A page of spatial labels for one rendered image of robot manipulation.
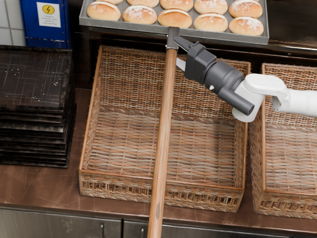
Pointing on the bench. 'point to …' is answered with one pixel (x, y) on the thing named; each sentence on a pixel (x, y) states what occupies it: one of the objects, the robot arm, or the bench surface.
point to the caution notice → (48, 14)
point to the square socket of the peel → (173, 31)
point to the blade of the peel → (190, 31)
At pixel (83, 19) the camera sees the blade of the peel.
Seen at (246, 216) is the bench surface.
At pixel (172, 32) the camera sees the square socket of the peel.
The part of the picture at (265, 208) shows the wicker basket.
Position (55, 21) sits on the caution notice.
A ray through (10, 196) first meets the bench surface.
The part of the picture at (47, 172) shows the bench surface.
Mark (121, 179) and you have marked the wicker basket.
